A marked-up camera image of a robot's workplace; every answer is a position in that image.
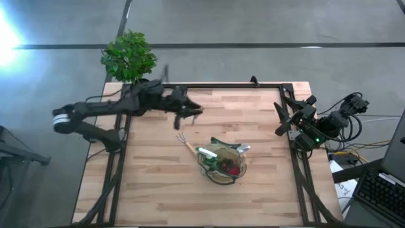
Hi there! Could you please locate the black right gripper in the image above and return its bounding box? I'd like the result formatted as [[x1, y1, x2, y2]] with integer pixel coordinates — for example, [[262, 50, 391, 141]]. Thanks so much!
[[273, 94, 318, 137]]

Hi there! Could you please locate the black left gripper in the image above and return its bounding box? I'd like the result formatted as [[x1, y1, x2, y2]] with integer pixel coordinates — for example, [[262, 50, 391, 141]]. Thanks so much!
[[163, 85, 204, 130]]

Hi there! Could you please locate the metal hand rake wooden handle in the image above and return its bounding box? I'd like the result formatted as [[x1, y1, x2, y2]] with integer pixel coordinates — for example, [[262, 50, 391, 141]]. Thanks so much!
[[176, 132, 199, 156]]

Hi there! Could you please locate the white green spray bottle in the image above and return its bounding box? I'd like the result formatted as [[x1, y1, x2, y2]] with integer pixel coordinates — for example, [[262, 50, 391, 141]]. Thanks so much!
[[195, 146, 219, 159]]

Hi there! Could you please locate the beige green canvas gardening bag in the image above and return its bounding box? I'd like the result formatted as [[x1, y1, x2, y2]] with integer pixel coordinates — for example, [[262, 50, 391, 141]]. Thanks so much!
[[196, 136, 251, 186]]

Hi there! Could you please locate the black red gardening glove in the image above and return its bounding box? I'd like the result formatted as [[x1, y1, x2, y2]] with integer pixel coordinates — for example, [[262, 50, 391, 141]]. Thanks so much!
[[220, 158, 242, 177]]

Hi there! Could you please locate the green potted plant black pot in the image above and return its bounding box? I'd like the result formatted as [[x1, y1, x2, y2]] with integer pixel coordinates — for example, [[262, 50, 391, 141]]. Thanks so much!
[[100, 29, 158, 85]]

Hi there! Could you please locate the black side desk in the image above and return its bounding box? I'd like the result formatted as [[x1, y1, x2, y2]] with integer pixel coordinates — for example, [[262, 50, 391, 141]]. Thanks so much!
[[332, 158, 405, 228]]

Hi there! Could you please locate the white paper sheet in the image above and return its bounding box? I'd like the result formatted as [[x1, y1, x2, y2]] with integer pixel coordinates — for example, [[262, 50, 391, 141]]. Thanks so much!
[[328, 160, 359, 210]]

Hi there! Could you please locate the black laptop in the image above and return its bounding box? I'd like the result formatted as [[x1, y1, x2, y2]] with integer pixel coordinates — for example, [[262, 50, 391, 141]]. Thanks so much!
[[343, 109, 405, 227]]

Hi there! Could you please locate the black stand leg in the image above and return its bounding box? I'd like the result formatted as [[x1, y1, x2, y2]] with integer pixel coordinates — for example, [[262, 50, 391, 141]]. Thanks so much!
[[0, 125, 51, 166]]

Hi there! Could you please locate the black metal table frame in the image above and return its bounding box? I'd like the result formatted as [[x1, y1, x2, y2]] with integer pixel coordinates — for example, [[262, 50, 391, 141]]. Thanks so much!
[[72, 82, 344, 228]]

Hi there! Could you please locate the yellow cable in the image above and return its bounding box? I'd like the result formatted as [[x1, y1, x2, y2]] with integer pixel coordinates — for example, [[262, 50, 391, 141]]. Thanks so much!
[[333, 139, 392, 156]]

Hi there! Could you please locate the black looped cable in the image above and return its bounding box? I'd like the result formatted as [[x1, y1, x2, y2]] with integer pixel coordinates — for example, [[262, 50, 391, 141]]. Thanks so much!
[[316, 91, 365, 143]]

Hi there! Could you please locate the white cable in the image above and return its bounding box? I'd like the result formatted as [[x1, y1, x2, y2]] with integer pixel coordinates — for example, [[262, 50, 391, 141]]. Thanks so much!
[[360, 116, 403, 124]]

